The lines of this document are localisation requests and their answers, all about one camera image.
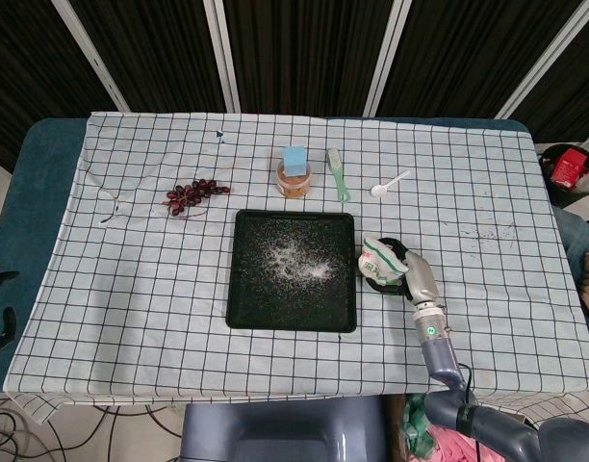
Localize green cloth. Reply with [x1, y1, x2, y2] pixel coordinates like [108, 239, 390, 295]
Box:
[402, 394, 439, 458]

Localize pink cloth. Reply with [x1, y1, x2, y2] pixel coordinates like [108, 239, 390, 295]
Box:
[426, 423, 481, 462]

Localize white checkered tablecloth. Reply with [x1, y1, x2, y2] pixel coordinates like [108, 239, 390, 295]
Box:
[2, 111, 589, 424]

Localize grey blue robot torso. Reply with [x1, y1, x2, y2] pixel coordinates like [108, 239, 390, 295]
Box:
[180, 395, 387, 462]

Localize black baking tray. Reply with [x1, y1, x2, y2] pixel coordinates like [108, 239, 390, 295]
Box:
[225, 209, 358, 334]

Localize black floor cables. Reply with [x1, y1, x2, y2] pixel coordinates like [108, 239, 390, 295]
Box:
[0, 398, 183, 462]

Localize black folding screen white frame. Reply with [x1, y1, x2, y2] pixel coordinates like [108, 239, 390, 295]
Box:
[0, 0, 589, 174]

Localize left robot hand black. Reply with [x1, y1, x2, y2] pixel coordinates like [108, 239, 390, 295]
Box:
[0, 254, 20, 360]

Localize blue foam cube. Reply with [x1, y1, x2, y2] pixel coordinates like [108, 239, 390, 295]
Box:
[282, 145, 308, 177]

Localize green white brush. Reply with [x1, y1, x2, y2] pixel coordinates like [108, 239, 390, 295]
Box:
[326, 147, 352, 202]

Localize red grape bunch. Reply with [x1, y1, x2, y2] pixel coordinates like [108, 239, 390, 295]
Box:
[163, 178, 232, 220]

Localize white green packet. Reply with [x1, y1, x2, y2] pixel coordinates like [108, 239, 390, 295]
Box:
[356, 236, 411, 286]

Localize red carton box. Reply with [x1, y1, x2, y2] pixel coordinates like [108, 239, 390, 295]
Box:
[550, 147, 589, 189]

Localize clear jar with rubber bands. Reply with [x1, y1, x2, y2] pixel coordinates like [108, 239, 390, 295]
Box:
[275, 161, 311, 198]

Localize white plastic spoon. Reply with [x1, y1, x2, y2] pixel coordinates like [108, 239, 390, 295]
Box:
[370, 169, 412, 198]

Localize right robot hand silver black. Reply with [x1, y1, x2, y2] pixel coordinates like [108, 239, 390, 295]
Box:
[366, 235, 443, 305]

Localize black waste bin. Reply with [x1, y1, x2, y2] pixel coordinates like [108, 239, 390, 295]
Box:
[537, 142, 589, 209]

